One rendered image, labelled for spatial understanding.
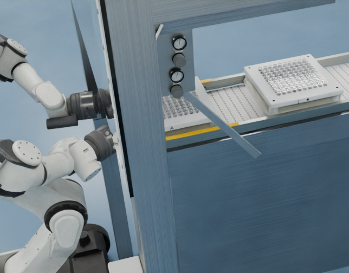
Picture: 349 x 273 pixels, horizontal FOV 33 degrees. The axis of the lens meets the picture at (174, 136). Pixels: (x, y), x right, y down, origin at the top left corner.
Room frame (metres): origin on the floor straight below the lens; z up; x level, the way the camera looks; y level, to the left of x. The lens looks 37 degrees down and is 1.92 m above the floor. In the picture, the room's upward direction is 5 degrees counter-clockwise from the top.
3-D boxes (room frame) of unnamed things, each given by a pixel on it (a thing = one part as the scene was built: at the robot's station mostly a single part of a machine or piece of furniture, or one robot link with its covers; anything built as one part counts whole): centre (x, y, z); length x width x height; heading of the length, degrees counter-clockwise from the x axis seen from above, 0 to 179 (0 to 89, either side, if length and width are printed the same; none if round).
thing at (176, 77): (1.36, -0.02, 1.10); 0.04 x 0.01 x 0.04; 102
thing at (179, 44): (1.36, -0.03, 1.20); 0.04 x 0.01 x 0.04; 102
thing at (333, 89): (1.63, -0.40, 0.89); 0.25 x 0.24 x 0.02; 12
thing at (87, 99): (1.57, 0.22, 0.90); 0.12 x 0.10 x 0.13; 94
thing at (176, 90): (1.36, -0.02, 1.06); 0.03 x 0.03 x 0.04; 12
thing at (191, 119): (1.54, 0.00, 0.89); 0.25 x 0.24 x 0.02; 12
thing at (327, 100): (1.63, -0.40, 0.84); 0.24 x 0.24 x 0.02; 12
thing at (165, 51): (1.41, 0.05, 1.14); 0.22 x 0.11 x 0.20; 102
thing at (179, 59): (1.36, -0.03, 1.16); 0.03 x 0.03 x 0.04; 12
